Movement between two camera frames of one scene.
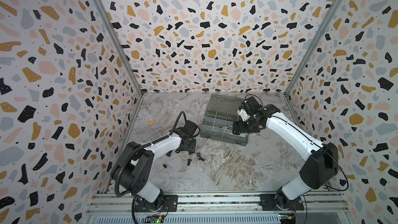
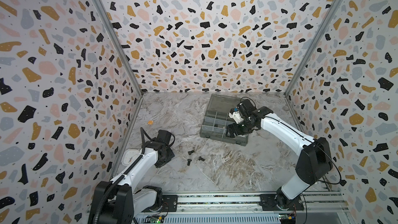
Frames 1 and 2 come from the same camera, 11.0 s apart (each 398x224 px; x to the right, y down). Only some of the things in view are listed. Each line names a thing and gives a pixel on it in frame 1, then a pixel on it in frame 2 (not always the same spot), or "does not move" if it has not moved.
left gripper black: (192, 146) → (170, 154)
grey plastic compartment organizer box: (219, 113) does not move
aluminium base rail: (328, 202) does not move
